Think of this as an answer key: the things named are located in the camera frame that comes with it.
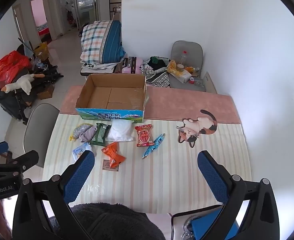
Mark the cat-shaped mat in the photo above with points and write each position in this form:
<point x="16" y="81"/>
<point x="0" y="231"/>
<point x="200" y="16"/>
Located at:
<point x="198" y="127"/>

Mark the clear plastic wrapper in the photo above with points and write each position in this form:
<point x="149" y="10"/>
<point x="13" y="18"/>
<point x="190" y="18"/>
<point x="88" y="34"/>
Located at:
<point x="94" y="189"/>

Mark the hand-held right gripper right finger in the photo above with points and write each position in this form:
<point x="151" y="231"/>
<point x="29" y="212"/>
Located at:
<point x="213" y="178"/>

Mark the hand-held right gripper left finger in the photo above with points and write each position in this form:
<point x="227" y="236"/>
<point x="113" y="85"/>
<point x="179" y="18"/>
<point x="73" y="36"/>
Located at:
<point x="78" y="176"/>

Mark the plaid pillow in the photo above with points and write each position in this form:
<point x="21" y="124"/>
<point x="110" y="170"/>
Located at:
<point x="94" y="42"/>

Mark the white folded cloth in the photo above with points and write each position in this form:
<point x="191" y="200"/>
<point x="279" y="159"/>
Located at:
<point x="99" y="65"/>

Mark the pink suitcase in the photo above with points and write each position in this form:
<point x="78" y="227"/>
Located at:
<point x="132" y="65"/>

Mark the red plastic bag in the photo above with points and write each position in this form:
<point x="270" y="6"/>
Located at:
<point x="10" y="65"/>

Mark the red snack packet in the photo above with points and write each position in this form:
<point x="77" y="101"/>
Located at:
<point x="144" y="136"/>

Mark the brown cardboard box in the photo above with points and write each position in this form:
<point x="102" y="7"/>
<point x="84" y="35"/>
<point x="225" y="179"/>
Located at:
<point x="46" y="92"/>

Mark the blue snack packet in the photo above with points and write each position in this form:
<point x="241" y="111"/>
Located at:
<point x="153" y="146"/>

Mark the small brown card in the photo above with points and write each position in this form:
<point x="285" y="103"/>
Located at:
<point x="108" y="167"/>

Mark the pile of black white clothes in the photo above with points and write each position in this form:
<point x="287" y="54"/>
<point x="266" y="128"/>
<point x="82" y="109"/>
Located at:
<point x="155" y="72"/>

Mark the grey purple cloth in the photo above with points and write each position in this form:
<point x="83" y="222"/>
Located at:
<point x="86" y="135"/>

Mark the grey floor chair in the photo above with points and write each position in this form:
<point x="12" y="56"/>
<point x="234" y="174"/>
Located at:
<point x="187" y="48"/>

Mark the striped table mat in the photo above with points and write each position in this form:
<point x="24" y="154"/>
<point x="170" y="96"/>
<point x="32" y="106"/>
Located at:
<point x="162" y="175"/>

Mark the white plastic bag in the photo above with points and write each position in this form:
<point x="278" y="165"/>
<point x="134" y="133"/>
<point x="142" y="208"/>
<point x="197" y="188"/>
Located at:
<point x="120" y="131"/>

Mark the goose plush toy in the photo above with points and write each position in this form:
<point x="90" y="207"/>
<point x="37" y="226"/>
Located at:
<point x="23" y="82"/>

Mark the green snack packet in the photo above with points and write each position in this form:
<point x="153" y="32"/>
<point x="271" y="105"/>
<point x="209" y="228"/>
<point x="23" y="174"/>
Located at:
<point x="100" y="135"/>

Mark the black fuzzy clothing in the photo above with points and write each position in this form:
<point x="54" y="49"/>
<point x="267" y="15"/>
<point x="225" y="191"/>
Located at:
<point x="111" y="222"/>

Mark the light blue packet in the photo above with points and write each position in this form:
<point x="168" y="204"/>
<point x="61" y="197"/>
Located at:
<point x="79" y="150"/>

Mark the cardboard box with blue print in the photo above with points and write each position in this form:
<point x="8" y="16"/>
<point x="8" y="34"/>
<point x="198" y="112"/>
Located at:
<point x="111" y="98"/>

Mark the pink table mat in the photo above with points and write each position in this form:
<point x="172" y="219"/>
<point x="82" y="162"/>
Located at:
<point x="182" y="102"/>

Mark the yellow snack bag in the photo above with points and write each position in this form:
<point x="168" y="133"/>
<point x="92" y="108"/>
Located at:
<point x="178" y="71"/>

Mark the blue folded quilt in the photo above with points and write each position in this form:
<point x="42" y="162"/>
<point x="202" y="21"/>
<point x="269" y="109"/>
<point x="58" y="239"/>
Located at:
<point x="114" y="42"/>

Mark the orange snack packet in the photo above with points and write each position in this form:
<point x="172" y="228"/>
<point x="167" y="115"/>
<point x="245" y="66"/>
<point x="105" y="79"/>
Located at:
<point x="113" y="153"/>

